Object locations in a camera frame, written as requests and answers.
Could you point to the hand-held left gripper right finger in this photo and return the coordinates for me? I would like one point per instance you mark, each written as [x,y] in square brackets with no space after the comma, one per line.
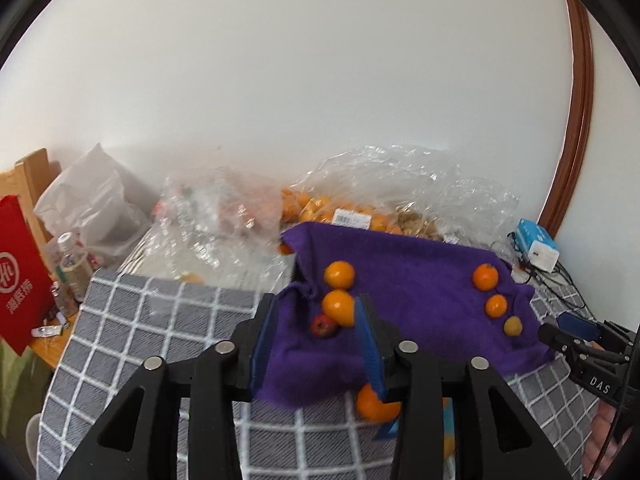
[370,355]

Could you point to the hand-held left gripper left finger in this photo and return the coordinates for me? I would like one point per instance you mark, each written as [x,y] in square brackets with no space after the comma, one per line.
[260,345]

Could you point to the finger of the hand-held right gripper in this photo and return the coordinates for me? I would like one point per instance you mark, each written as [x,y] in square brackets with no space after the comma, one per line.
[557,337]
[580,325]

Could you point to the small yellow-green fruit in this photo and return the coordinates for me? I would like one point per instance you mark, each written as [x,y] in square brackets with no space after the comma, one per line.
[512,326]

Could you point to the small red fruit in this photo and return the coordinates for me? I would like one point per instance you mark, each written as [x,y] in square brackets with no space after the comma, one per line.
[324,326]

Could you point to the large orange with stem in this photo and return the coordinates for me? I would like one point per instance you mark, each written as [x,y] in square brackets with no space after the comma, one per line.
[337,306]

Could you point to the purple towel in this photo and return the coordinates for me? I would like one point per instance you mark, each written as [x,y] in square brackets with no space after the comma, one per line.
[425,300]

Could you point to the person's right hand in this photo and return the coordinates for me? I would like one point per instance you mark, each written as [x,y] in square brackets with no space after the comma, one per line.
[607,440]

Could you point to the blue and white box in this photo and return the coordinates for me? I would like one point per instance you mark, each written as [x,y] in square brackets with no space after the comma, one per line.
[537,245]

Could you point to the small orange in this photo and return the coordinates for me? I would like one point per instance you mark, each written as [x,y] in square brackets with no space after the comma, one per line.
[286,248]

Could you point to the grey checked tablecloth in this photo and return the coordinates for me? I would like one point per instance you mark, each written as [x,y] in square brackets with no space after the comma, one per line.
[150,335]

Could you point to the crumpled clear plastic bag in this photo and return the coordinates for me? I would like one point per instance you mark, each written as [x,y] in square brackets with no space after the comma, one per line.
[215,220]

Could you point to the bagged brown nuts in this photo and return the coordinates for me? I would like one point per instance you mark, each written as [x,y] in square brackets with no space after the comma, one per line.
[415,222]

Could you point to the pile of bagged oranges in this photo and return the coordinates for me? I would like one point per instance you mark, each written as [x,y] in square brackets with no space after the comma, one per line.
[320,207]

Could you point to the large clear plastic bag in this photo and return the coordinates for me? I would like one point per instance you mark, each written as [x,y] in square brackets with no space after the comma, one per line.
[400,180]

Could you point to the clear plastic bottle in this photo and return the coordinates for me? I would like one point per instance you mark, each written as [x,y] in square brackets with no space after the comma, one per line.
[72,260]

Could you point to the small bottle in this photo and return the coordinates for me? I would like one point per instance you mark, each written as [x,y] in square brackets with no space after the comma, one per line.
[59,300]

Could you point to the wooden side table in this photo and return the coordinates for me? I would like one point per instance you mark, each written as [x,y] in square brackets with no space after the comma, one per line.
[50,352]

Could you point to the white tube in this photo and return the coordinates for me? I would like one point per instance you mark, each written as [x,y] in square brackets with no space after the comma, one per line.
[47,330]

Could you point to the grey plastic bag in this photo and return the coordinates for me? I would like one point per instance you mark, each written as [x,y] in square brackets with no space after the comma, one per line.
[95,200]

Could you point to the green cloth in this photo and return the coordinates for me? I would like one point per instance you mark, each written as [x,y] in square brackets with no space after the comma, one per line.
[15,375]

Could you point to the red paper bag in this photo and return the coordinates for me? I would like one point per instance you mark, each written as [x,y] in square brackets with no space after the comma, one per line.
[20,280]

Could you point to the wooden chair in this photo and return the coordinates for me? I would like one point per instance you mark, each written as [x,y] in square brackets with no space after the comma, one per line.
[30,175]

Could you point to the brown wooden door frame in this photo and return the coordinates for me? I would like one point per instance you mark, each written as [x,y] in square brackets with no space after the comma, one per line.
[575,110]

